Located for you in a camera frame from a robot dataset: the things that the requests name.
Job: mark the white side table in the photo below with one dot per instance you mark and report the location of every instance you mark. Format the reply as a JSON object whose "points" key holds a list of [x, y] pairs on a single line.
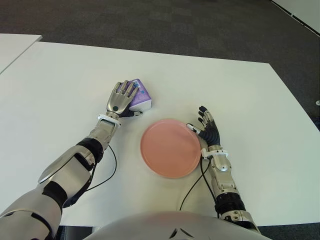
{"points": [[15, 47]]}

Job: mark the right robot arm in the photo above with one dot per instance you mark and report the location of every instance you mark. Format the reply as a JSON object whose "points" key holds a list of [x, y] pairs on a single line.
{"points": [[221, 165]]}

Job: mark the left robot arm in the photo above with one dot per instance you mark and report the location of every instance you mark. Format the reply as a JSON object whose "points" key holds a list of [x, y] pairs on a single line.
{"points": [[75, 165]]}

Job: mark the pink round plate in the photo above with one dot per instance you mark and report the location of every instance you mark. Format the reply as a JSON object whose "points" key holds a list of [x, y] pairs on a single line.
{"points": [[170, 150]]}

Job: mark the purple tissue paper pack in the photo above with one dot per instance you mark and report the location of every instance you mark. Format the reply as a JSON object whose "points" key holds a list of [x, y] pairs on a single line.
{"points": [[143, 97]]}

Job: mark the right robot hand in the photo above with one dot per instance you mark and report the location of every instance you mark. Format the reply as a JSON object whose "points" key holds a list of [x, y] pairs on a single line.
{"points": [[212, 135]]}

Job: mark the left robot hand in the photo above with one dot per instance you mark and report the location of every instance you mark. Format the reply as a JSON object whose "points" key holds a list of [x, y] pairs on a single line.
{"points": [[118, 102]]}

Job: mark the grey robot torso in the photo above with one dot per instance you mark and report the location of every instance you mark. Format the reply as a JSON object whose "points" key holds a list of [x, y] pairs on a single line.
{"points": [[160, 225]]}

